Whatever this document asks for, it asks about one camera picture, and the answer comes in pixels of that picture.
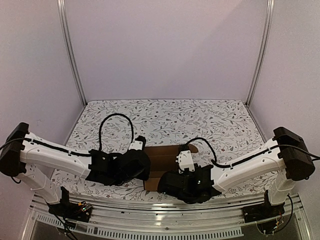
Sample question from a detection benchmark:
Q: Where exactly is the right aluminium frame post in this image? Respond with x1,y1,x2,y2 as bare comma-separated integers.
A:
245,0,275,108

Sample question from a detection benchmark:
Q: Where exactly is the right black braided cable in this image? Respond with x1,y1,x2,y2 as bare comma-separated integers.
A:
183,136,273,169

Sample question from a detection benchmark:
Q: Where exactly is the aluminium frame post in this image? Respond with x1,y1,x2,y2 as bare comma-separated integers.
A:
245,0,275,108
57,0,88,107

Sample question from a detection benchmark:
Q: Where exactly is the left black braided cable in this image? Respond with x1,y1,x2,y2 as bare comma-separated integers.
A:
98,112,135,152

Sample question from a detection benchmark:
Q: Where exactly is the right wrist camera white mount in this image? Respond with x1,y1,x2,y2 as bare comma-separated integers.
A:
175,144,195,174

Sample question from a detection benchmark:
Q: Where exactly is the brown cardboard box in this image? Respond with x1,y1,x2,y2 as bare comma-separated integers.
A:
143,143,198,195

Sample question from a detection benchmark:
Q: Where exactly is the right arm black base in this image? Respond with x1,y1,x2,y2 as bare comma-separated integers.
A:
241,190,294,237

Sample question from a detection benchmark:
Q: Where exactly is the left aluminium frame post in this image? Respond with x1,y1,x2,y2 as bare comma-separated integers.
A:
57,0,88,107

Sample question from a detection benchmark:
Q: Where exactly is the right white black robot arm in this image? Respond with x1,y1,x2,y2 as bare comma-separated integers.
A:
157,126,320,207

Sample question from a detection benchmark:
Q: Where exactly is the aluminium front rail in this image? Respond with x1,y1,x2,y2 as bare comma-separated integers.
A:
28,193,305,238

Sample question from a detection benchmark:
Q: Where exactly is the floral patterned table mat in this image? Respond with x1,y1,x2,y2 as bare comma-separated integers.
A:
48,98,283,202

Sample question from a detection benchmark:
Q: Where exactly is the black braided cable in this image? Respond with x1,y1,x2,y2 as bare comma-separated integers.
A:
183,136,273,169
98,112,135,152

